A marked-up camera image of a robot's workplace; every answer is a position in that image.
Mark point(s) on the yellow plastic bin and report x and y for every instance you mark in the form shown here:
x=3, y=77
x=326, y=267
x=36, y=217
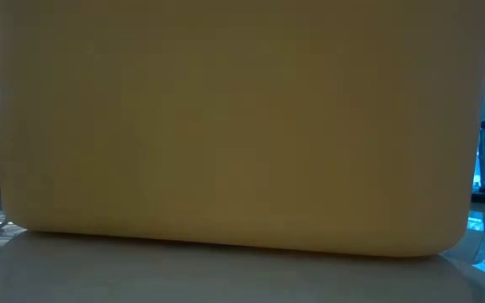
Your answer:
x=225, y=126

